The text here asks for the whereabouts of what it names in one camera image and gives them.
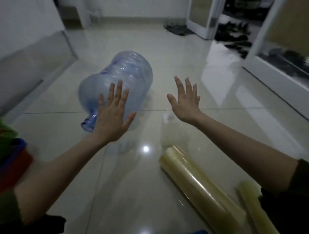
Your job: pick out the person's left hand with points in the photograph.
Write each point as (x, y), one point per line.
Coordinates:
(109, 123)

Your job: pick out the person's right hand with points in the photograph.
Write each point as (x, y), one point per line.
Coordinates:
(187, 108)

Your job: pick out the person's left little finger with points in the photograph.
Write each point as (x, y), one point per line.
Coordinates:
(101, 101)

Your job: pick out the person's right thumb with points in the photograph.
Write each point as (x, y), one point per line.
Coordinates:
(172, 101)

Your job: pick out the person's left middle finger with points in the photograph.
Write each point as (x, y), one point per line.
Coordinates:
(118, 92)

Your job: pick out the person's right little finger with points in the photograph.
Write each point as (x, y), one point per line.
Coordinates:
(198, 100)

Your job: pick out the person's right middle finger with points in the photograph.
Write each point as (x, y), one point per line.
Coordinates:
(188, 87)

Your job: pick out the person's left thumb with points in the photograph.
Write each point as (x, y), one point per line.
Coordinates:
(129, 119)

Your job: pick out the person's right forearm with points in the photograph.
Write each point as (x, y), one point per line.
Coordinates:
(246, 151)

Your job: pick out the person's left forearm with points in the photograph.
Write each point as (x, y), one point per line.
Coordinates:
(58, 173)

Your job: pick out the large blue water jug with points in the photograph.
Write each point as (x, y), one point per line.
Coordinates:
(125, 74)

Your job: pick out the clear plastic film sheet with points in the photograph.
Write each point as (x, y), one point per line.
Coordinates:
(172, 131)

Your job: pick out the dark cloth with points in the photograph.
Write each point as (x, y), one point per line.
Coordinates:
(178, 29)

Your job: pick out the pile of dark shoes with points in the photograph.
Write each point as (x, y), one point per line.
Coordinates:
(233, 38)

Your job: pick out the narrow white framed glass door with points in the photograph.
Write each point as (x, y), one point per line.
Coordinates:
(204, 16)

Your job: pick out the thick yellowish plastic film roll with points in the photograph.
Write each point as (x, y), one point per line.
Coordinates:
(198, 188)

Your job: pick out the wide white framed glass door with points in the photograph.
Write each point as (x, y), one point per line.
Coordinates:
(282, 72)

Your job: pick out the blue plastic container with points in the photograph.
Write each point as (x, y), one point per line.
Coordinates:
(15, 154)

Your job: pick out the green plastic container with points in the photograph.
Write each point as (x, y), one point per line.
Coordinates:
(6, 137)

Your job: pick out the red plastic container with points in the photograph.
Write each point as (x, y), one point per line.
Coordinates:
(14, 173)

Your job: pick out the thin yellowish plastic film roll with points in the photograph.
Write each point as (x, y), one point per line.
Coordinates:
(256, 209)

